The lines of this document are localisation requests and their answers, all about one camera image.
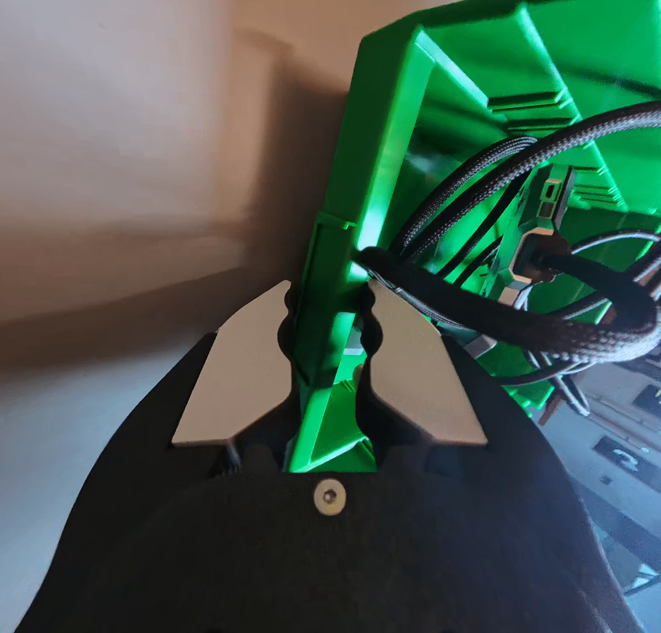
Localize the black braided hub cable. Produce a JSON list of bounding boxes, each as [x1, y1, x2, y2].
[[356, 101, 661, 365]]

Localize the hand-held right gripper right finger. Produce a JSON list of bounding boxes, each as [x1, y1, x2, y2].
[[355, 280, 489, 467]]

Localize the silver usb hub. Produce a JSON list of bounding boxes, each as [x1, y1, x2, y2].
[[508, 225, 569, 290]]

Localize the black usb hub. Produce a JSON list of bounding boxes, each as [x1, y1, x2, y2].
[[532, 164, 578, 231]]

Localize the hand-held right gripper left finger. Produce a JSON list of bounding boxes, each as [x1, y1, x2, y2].
[[170, 280, 301, 454]]

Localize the green plastic bin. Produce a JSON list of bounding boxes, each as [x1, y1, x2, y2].
[[283, 0, 661, 475]]

